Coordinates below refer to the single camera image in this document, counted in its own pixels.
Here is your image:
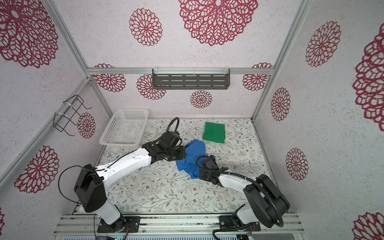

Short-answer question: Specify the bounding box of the blue tank top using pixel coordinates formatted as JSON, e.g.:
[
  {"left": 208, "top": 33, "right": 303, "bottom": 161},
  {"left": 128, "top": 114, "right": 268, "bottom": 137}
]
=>
[{"left": 176, "top": 139, "right": 206, "bottom": 179}]

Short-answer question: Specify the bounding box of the green tank top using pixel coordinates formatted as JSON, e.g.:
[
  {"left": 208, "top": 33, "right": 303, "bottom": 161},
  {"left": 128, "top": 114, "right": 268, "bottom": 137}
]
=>
[{"left": 203, "top": 122, "right": 226, "bottom": 144}]

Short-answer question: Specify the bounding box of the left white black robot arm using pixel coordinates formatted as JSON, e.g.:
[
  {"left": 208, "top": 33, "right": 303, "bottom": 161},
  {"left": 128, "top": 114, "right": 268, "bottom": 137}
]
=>
[{"left": 74, "top": 131, "right": 187, "bottom": 233}]

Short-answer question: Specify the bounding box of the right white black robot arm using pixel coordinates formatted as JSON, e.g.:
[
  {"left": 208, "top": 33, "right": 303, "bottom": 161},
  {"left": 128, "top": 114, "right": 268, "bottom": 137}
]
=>
[{"left": 196, "top": 155, "right": 290, "bottom": 228}]

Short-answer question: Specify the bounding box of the white plastic basket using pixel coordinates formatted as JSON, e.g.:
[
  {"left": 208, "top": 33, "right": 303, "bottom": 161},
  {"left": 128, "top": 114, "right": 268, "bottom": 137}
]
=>
[{"left": 99, "top": 108, "right": 150, "bottom": 149}]

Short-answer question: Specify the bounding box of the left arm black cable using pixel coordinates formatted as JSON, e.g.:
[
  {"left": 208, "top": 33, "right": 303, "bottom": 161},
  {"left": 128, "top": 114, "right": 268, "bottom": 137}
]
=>
[{"left": 57, "top": 116, "right": 181, "bottom": 208}]

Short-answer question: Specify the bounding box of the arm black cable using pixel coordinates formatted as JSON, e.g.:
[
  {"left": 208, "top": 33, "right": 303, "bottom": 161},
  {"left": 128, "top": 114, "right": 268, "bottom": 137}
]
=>
[
  {"left": 195, "top": 155, "right": 285, "bottom": 240},
  {"left": 57, "top": 116, "right": 181, "bottom": 208}
]

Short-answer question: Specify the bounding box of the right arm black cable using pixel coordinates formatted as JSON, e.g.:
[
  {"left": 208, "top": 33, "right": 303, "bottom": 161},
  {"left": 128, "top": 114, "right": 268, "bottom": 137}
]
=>
[{"left": 195, "top": 155, "right": 285, "bottom": 240}]

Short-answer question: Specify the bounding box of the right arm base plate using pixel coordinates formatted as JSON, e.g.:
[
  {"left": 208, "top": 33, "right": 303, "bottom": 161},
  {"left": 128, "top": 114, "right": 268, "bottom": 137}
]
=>
[{"left": 219, "top": 215, "right": 261, "bottom": 232}]

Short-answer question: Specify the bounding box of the grey slotted wall shelf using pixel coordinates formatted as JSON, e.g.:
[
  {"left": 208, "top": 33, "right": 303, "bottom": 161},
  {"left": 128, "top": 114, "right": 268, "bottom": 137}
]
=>
[{"left": 152, "top": 69, "right": 231, "bottom": 90}]

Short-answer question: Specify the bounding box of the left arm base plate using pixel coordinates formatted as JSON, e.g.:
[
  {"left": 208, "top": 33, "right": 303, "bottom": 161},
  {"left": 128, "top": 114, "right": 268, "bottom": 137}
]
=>
[{"left": 97, "top": 216, "right": 141, "bottom": 234}]

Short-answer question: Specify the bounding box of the black wire wall rack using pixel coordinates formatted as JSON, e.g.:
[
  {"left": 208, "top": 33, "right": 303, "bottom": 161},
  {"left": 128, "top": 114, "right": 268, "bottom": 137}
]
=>
[{"left": 52, "top": 95, "right": 91, "bottom": 137}]

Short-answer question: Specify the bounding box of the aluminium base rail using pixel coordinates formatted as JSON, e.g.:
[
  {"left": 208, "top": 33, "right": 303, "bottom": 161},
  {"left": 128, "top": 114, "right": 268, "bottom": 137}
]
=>
[{"left": 52, "top": 213, "right": 305, "bottom": 237}]

